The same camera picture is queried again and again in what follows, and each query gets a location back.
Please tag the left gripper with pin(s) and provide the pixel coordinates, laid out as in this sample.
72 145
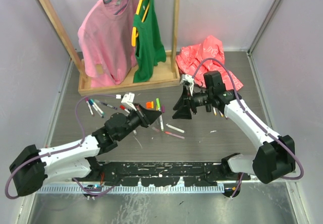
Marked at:
146 116

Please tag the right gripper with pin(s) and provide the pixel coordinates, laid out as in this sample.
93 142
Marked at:
183 106

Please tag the orange highlighter cap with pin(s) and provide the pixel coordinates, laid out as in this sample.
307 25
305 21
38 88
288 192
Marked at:
148 105

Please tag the clear pink pen cap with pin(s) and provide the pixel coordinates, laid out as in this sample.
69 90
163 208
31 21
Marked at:
155 129

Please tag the black highlighter body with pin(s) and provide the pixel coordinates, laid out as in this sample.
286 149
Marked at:
208 108

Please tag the pink pen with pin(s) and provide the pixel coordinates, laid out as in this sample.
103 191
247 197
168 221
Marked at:
174 135

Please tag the grey capped white marker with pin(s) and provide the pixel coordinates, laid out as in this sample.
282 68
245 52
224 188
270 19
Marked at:
175 128

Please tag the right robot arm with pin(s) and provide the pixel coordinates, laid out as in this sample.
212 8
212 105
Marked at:
274 153

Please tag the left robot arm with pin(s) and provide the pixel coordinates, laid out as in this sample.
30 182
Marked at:
34 167

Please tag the dark purple pen at left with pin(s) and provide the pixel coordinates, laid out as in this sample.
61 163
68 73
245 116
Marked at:
105 104

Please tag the red capped marker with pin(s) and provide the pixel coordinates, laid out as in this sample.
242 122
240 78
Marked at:
123 108

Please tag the wooden clothes rack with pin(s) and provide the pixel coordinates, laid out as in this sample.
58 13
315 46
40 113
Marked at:
164 75

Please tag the coral printed cloth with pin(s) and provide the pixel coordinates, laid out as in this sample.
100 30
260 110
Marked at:
205 57

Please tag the green tank top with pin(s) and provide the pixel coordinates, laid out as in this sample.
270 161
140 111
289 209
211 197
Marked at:
149 47

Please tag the yellow hanger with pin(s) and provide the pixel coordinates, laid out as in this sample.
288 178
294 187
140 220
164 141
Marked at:
141 11

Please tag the pink t-shirt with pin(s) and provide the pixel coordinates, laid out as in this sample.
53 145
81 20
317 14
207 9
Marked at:
105 41

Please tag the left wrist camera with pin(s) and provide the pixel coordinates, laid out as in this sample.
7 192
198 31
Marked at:
128 101

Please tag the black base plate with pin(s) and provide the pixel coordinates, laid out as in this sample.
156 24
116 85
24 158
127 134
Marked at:
159 174

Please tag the slotted cable duct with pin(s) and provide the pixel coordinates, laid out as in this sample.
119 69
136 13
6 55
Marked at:
151 189

